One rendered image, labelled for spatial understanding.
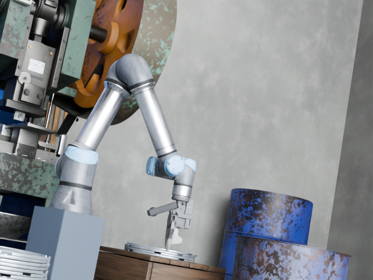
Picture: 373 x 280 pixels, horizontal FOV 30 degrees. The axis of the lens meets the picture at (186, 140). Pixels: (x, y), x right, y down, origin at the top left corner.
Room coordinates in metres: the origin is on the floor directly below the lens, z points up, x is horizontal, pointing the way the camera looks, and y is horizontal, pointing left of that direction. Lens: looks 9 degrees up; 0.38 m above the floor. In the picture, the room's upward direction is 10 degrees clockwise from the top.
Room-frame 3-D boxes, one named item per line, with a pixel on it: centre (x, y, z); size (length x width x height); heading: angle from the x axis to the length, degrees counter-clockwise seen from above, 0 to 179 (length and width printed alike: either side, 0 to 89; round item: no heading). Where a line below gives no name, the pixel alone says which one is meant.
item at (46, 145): (3.17, 0.62, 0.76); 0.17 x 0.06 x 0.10; 124
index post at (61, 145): (3.07, 0.54, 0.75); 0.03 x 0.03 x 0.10; 34
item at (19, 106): (3.08, 0.76, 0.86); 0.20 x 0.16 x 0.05; 124
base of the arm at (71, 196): (2.46, 0.35, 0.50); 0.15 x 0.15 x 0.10
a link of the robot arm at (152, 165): (2.67, 0.07, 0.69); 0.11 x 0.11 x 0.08; 18
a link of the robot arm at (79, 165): (2.46, 0.36, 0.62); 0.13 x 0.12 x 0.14; 18
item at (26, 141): (2.93, 0.66, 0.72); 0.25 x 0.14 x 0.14; 34
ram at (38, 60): (3.04, 0.73, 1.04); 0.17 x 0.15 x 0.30; 34
